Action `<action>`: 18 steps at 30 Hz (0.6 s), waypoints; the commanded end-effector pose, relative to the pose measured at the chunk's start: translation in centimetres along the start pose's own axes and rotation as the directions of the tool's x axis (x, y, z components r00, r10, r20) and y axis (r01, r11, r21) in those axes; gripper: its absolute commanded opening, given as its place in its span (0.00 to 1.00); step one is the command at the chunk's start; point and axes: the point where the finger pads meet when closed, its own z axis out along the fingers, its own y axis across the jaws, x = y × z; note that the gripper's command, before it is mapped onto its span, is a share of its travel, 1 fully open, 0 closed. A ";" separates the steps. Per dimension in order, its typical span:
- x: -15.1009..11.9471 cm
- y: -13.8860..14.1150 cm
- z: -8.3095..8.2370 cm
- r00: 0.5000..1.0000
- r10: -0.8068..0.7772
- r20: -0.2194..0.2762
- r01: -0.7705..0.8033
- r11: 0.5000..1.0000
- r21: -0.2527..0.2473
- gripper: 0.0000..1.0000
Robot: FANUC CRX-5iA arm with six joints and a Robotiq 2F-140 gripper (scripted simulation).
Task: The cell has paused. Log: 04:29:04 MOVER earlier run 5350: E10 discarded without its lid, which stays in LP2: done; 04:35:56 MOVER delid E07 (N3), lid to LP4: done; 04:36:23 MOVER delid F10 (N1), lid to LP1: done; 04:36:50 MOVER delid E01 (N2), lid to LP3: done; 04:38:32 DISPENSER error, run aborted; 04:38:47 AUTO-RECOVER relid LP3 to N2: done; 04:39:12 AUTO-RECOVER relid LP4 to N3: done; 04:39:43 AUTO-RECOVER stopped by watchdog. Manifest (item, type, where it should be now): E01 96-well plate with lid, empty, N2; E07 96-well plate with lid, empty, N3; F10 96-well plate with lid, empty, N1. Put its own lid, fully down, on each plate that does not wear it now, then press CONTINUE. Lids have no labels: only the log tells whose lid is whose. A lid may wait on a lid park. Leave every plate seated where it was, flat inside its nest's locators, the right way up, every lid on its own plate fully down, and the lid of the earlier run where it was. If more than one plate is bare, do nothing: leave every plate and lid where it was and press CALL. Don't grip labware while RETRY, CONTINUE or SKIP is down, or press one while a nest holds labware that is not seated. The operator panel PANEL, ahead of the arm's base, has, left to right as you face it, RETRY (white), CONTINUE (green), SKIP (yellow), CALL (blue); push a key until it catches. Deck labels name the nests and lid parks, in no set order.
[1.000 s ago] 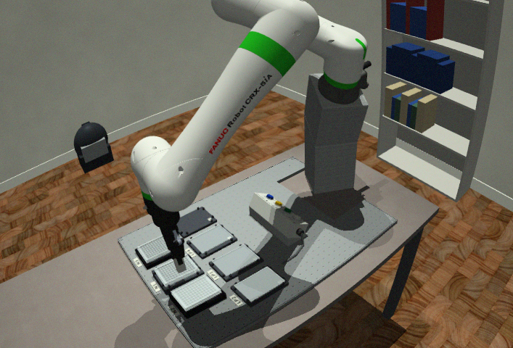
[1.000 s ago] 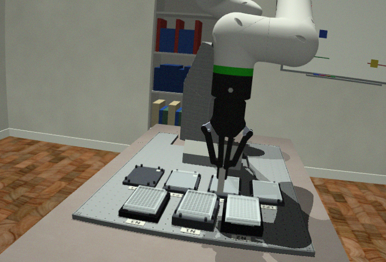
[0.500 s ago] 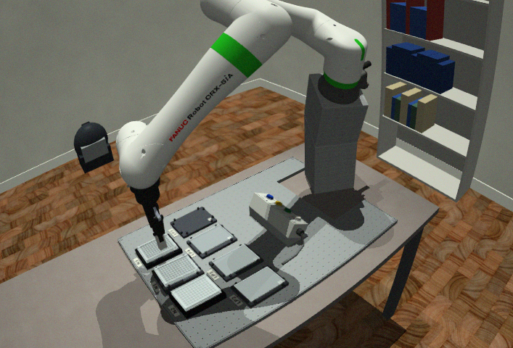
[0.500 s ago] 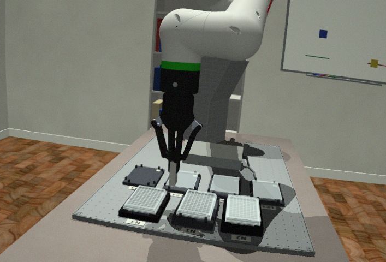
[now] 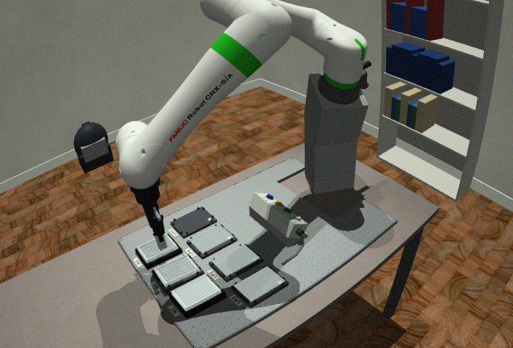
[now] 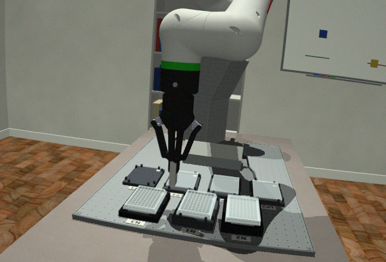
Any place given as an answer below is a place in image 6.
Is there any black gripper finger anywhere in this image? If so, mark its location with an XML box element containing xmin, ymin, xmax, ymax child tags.
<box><xmin>172</xmin><ymin>119</ymin><xmax>203</xmax><ymax>187</ymax></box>
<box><xmin>151</xmin><ymin>117</ymin><xmax>176</xmax><ymax>186</ymax></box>

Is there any grey button panel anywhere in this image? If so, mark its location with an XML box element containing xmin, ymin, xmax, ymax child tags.
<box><xmin>182</xmin><ymin>140</ymin><xmax>257</xmax><ymax>179</ymax></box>

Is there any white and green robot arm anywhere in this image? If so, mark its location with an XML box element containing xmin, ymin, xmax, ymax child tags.
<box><xmin>159</xmin><ymin>0</ymin><xmax>273</xmax><ymax>97</ymax></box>

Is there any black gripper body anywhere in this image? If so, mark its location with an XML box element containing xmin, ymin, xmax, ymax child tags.
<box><xmin>159</xmin><ymin>93</ymin><xmax>195</xmax><ymax>132</ymax></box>

